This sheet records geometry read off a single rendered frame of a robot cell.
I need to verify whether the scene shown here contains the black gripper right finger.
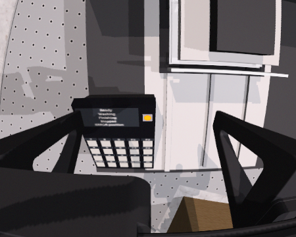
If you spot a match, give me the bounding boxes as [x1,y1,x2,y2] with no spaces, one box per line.
[212,111,296,228]

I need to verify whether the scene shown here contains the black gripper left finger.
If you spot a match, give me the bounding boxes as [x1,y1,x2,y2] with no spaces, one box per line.
[0,111,84,174]

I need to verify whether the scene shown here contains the grey perforated base plate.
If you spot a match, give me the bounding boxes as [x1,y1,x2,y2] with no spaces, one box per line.
[0,0,227,233]

